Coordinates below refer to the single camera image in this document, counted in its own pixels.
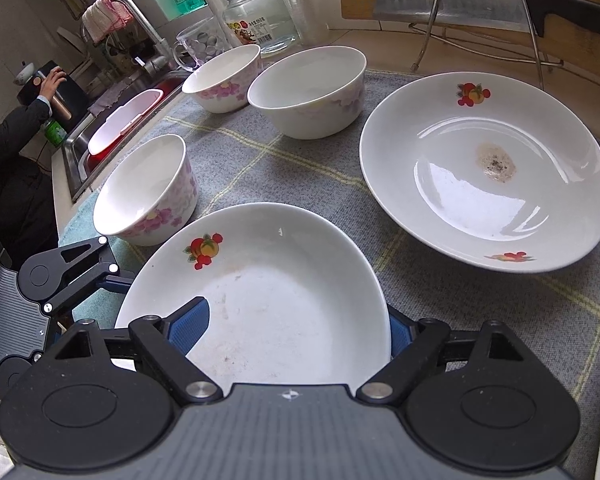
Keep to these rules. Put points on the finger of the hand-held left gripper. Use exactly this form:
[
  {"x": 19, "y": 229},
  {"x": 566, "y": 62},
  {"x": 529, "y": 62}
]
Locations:
[{"x": 111, "y": 284}]

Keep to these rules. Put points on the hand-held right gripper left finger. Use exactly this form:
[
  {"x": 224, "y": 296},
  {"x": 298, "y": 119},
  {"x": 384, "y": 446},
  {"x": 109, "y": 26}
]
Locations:
[{"x": 190, "y": 326}]

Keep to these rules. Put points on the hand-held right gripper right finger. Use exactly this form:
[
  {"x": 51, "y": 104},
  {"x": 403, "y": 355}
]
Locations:
[{"x": 399, "y": 336}]

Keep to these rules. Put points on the white pink floral bowl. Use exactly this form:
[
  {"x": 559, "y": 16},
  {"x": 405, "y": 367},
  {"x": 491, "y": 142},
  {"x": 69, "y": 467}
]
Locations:
[
  {"x": 220, "y": 72},
  {"x": 145, "y": 185}
]

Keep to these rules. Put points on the white stained fruit print plate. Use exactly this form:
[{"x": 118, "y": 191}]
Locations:
[{"x": 480, "y": 175}]

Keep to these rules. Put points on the steel sink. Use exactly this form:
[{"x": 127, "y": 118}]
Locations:
[{"x": 80, "y": 160}]

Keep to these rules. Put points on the small green bottle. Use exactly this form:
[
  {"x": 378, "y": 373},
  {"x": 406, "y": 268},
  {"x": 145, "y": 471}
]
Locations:
[{"x": 56, "y": 133}]

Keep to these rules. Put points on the white plastic tub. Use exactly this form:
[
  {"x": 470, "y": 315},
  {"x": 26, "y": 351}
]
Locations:
[{"x": 122, "y": 120}]

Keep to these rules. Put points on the grey plaid mat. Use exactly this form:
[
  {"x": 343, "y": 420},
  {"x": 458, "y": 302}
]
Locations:
[{"x": 290, "y": 175}]

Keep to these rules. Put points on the rose gold flask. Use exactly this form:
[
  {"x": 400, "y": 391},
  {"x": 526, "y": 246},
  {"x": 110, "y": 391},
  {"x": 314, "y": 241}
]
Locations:
[{"x": 60, "y": 106}]

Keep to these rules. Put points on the black box appliance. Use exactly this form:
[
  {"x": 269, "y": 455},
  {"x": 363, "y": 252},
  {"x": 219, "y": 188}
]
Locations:
[{"x": 77, "y": 97}]

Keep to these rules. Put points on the red basin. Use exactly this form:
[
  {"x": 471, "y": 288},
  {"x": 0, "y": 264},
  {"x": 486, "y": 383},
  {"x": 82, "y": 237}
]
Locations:
[{"x": 167, "y": 87}]

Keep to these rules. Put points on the clear glass mug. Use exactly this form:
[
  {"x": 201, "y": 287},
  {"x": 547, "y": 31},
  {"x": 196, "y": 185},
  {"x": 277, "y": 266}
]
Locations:
[{"x": 200, "y": 42}]

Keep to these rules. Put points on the metal faucet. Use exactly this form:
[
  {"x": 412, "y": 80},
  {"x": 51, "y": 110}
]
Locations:
[{"x": 147, "y": 25}]

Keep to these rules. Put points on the white faint floral bowl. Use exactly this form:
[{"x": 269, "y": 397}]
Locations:
[{"x": 305, "y": 90}]

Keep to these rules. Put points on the pink towel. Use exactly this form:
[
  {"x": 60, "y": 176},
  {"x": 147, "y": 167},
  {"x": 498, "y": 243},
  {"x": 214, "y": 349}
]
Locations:
[{"x": 105, "y": 20}]

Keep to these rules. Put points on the glass jar with green lid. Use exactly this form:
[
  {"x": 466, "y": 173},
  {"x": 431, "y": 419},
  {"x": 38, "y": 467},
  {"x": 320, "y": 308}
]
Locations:
[{"x": 262, "y": 15}]

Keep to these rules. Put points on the wooden cutting board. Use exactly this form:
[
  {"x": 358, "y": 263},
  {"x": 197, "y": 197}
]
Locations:
[{"x": 580, "y": 45}]

